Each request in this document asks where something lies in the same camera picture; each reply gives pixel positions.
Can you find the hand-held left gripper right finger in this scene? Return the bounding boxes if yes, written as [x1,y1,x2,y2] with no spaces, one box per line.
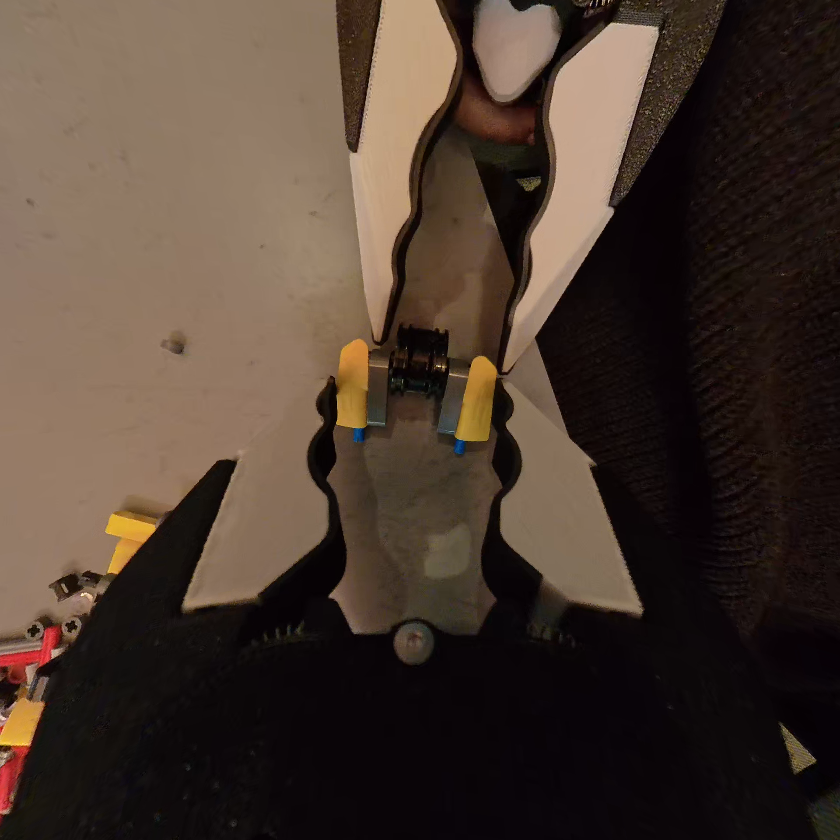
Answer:
[482,382,644,635]

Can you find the pile of toy brick parts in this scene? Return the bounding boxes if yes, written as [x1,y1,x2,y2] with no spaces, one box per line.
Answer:
[0,567,112,809]

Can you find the person's right forearm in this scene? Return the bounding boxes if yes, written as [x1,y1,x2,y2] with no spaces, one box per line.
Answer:
[545,0,840,723]

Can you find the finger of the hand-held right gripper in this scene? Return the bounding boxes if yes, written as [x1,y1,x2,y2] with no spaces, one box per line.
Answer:
[348,0,465,347]
[497,21,660,375]

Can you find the person's right hand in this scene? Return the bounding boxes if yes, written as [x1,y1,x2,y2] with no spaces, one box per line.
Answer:
[457,79,551,147]

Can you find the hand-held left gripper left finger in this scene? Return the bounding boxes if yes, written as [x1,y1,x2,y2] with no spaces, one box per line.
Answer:
[181,377,346,630]

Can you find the black wheel assembly yellow panels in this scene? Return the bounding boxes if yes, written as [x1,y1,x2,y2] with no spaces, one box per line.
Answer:
[387,323,498,455]

